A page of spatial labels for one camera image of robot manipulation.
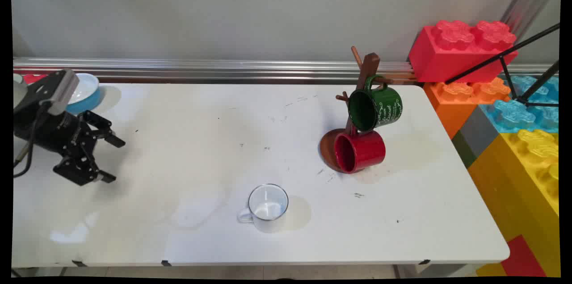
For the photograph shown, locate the white enamel mug dark rim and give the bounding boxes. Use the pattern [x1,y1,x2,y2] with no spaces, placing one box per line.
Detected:
[237,184,289,234]

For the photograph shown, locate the big red toy block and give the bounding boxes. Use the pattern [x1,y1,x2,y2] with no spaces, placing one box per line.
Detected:
[408,20,519,84]

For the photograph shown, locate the big light blue toy block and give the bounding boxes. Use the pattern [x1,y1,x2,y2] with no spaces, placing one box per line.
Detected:
[480,74,559,134]

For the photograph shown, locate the beige cable plug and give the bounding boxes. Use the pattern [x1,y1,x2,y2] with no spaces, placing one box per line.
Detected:
[15,143,33,165]

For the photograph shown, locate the horizontal aluminium rail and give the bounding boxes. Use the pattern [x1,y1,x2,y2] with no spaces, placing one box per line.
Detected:
[13,57,559,84]

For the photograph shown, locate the flat red toy block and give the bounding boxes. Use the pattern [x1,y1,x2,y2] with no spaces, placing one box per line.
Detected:
[500,235,548,277]

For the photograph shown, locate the red enamel mug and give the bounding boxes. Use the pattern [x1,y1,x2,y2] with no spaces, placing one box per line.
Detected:
[334,129,386,174]

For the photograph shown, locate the brown wooden mug tree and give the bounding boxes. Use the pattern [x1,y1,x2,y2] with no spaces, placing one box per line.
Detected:
[320,46,394,173]

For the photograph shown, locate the blue bowl white inside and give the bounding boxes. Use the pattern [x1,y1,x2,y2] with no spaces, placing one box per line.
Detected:
[65,73,102,115]

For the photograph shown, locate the plain black cable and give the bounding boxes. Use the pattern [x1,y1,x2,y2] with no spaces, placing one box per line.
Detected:
[13,104,46,179]

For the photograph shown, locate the big yellow toy block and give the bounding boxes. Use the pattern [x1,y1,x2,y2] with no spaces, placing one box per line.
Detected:
[467,129,559,278]

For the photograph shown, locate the black tripod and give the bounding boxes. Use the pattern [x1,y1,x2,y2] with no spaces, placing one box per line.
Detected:
[445,23,560,108]

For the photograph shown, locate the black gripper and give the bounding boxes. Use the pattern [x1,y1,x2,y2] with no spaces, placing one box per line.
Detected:
[13,104,126,186]

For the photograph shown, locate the big grey toy block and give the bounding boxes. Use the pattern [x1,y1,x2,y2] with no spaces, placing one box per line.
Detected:
[459,104,501,159]

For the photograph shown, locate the big orange toy block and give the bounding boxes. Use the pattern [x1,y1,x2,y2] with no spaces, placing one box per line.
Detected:
[423,78,511,139]

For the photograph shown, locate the green enamel mug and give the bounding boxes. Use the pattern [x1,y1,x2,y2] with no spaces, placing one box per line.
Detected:
[348,75,403,133]

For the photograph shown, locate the big green toy block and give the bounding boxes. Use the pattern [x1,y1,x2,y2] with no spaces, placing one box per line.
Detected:
[451,130,478,169]

